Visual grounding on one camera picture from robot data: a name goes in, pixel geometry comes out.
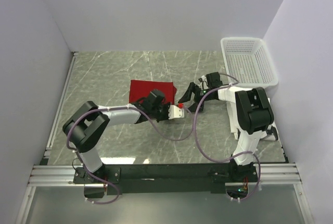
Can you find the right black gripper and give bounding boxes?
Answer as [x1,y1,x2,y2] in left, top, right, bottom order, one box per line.
[178,82,212,113]

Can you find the red t-shirt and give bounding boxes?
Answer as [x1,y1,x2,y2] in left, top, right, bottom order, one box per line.
[129,80,177,104]

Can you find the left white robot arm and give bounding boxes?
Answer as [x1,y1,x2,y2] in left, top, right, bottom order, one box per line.
[62,89,173,183]

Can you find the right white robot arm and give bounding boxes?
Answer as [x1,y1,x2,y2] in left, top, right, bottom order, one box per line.
[178,72,278,182]

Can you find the white printed folded t-shirt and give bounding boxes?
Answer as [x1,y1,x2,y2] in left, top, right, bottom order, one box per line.
[226,102,279,141]

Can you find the white perforated plastic basket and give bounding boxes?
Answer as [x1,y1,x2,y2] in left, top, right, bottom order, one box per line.
[221,37,278,88]

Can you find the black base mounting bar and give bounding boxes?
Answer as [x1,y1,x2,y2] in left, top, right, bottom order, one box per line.
[73,160,261,198]

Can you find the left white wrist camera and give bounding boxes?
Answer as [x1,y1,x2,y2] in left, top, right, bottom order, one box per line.
[168,105,185,120]

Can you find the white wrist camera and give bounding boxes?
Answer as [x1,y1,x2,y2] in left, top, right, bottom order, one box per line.
[168,105,185,120]
[198,76,209,90]

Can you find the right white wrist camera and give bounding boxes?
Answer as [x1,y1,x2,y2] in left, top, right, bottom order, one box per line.
[198,76,209,90]

